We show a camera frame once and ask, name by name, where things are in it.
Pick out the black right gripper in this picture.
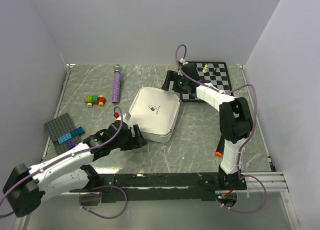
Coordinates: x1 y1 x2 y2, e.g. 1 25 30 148
161 70 190 94

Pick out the white medicine kit case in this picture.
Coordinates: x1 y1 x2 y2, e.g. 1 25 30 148
128 87 180 143

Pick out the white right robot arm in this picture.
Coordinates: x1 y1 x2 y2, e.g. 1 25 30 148
161 62 254 190

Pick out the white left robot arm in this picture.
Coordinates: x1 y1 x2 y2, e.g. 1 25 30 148
2 120 147 218

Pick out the white chess piece tall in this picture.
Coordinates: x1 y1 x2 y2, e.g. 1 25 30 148
202 64 208 73

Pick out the black white chessboard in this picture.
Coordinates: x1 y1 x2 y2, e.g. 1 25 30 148
178 62 232 103

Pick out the purple glitter microphone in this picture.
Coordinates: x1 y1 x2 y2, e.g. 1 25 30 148
112 64 122 103

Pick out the blue toy brick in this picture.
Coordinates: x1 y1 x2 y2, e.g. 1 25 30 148
57 127 85 144

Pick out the colourful toy brick car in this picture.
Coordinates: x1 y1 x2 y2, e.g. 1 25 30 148
84 95 106 107

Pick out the purple toy brick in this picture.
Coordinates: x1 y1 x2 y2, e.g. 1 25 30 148
66 140 77 150

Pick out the black marker orange cap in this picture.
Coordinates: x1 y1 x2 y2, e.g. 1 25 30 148
215 137 225 157

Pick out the grey brick baseplate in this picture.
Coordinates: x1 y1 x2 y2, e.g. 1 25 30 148
44 113 82 155

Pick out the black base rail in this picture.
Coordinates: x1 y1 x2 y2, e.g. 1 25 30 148
68 172 248 204

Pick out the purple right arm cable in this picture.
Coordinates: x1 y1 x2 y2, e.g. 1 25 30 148
174 44 268 214

